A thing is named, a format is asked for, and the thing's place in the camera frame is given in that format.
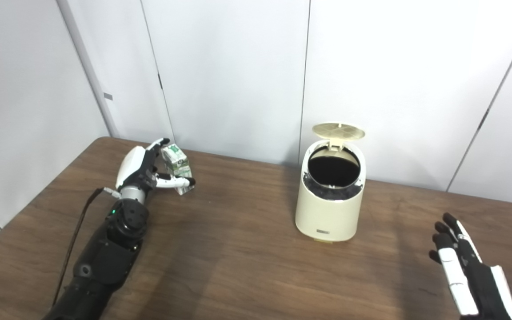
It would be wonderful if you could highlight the cream-colored bin body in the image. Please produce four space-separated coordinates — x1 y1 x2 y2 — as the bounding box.
295 139 366 243

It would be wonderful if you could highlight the black bin liner bag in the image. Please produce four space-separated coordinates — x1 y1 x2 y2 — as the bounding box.
305 147 363 200

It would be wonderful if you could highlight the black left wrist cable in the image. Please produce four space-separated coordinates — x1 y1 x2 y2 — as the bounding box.
52 188 121 308

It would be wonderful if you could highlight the green white milk carton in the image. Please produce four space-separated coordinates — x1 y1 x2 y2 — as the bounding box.
161 144 194 195

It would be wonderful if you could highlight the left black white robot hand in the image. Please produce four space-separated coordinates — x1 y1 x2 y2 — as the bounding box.
116 138 196 197

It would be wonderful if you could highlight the cream round bin lid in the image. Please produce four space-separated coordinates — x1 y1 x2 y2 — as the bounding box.
312 123 366 148

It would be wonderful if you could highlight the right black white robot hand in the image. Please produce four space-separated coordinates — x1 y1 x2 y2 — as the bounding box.
429 212 512 320

